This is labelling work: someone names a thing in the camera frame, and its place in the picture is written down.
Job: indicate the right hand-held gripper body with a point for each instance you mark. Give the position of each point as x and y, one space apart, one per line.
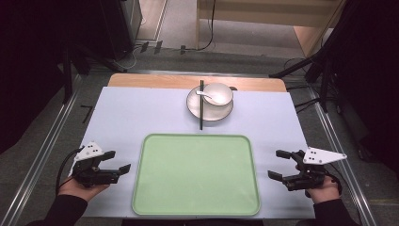
313 179

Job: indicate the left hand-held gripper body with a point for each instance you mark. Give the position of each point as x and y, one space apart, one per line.
91 177

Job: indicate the person's left hand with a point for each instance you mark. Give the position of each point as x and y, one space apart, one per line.
76 190

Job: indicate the person's right hand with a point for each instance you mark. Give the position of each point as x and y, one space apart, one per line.
326 193

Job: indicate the pale blue table mat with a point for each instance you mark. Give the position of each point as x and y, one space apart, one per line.
119 119

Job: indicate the green tray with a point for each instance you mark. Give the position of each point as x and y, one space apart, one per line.
196 175

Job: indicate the white plate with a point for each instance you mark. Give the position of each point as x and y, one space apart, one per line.
216 114

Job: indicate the white bowl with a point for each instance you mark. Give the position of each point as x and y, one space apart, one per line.
221 92

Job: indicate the white spoon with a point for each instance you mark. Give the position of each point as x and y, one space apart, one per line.
210 98

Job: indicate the black tripod stand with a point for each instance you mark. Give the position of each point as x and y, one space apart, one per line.
316 62

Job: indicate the black chopstick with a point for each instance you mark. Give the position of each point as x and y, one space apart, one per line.
200 109
202 106

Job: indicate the black curtain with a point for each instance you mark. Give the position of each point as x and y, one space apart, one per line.
373 78
34 62

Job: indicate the small black block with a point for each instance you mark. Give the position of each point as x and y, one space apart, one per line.
144 47
183 49
158 47

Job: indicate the black cabinet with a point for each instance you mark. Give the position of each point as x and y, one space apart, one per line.
116 28

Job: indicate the aluminium floor rail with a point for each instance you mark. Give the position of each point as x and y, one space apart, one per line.
342 157
40 153

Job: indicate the wooden bench frame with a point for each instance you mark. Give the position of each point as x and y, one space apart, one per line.
266 12

